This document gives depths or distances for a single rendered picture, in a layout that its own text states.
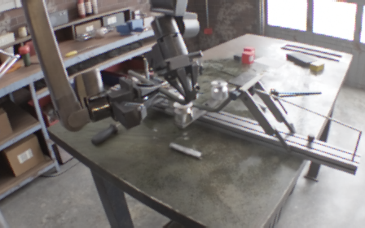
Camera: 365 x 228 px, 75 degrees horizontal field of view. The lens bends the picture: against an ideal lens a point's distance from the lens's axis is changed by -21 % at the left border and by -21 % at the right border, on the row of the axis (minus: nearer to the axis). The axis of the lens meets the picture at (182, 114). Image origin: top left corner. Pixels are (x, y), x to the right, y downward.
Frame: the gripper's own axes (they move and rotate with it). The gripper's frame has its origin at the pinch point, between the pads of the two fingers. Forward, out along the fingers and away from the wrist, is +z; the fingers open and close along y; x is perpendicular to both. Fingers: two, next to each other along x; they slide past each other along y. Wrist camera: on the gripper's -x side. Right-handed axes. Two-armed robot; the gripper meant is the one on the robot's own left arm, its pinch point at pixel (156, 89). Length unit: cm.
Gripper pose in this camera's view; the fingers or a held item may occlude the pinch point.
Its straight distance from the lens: 77.9
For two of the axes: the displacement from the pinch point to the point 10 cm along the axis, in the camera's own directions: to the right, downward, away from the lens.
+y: -0.6, -8.8, -4.7
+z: 8.2, -3.2, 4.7
